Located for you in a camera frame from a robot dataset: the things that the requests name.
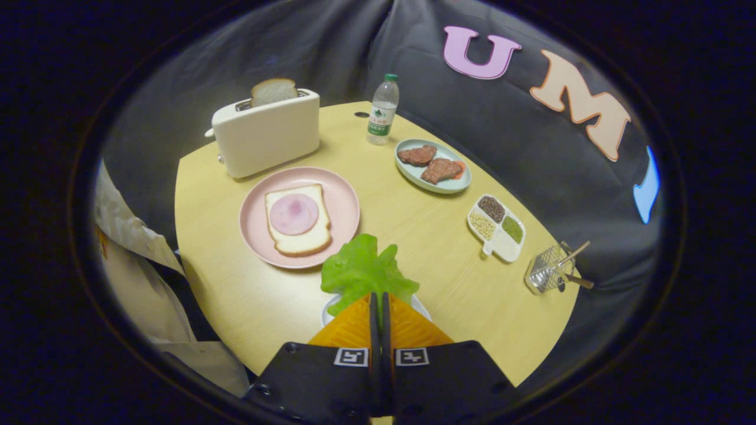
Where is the cream white toaster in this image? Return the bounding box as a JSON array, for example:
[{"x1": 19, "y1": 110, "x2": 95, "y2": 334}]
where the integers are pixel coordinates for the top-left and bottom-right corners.
[{"x1": 204, "y1": 89, "x2": 321, "y2": 180}]

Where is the brown meat piece orange edge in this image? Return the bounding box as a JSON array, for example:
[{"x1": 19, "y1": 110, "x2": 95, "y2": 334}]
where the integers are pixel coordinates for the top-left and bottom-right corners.
[{"x1": 420, "y1": 157, "x2": 467, "y2": 185}]

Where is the clear water bottle green cap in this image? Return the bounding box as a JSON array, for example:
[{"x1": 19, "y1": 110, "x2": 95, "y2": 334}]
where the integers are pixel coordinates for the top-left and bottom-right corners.
[{"x1": 366, "y1": 73, "x2": 400, "y2": 146}]

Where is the wooden handled utensil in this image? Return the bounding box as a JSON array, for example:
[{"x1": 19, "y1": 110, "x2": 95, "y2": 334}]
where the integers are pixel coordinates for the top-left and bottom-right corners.
[{"x1": 548, "y1": 240, "x2": 591, "y2": 273}]

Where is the white divided dish of beans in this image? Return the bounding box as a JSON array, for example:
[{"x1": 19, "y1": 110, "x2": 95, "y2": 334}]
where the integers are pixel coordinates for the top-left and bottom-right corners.
[{"x1": 467, "y1": 194, "x2": 527, "y2": 264}]

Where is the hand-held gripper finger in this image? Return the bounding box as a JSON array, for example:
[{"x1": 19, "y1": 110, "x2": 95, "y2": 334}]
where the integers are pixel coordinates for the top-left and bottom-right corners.
[
  {"x1": 382, "y1": 292, "x2": 520, "y2": 423},
  {"x1": 245, "y1": 292, "x2": 382, "y2": 420}
]

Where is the light blue oval plate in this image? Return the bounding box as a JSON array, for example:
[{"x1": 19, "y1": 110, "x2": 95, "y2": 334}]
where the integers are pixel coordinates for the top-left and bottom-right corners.
[{"x1": 394, "y1": 138, "x2": 473, "y2": 195}]

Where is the brown crust bread slice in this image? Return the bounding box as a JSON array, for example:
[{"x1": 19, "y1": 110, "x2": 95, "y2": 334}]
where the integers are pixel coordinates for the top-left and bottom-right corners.
[{"x1": 250, "y1": 77, "x2": 299, "y2": 109}]

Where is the pink round plate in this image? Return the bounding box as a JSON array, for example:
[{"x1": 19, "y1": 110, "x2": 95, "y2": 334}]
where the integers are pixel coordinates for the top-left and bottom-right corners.
[{"x1": 239, "y1": 166, "x2": 361, "y2": 270}]

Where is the pink ham slice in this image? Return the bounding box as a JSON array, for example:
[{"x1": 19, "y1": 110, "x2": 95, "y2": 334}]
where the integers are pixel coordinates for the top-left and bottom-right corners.
[{"x1": 269, "y1": 193, "x2": 320, "y2": 236}]

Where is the white toast bread slice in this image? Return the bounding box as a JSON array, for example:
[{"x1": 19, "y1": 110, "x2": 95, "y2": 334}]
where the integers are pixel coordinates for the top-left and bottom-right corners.
[{"x1": 264, "y1": 183, "x2": 333, "y2": 257}]

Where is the black backdrop cloth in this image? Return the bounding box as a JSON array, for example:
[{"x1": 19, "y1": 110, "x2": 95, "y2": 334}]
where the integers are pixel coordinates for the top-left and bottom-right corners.
[{"x1": 100, "y1": 0, "x2": 665, "y2": 396}]

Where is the small white plate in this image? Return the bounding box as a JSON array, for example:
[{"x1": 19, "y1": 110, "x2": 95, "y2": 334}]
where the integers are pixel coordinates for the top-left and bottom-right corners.
[{"x1": 321, "y1": 293, "x2": 432, "y2": 329}]

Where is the person's white coat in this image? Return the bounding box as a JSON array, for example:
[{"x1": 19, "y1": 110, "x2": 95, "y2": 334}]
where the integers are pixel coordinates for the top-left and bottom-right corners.
[{"x1": 93, "y1": 158, "x2": 252, "y2": 398}]

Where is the green lettuce leaf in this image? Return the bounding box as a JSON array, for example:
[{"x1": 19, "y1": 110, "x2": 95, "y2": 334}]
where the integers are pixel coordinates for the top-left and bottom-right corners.
[{"x1": 320, "y1": 233, "x2": 421, "y2": 318}]

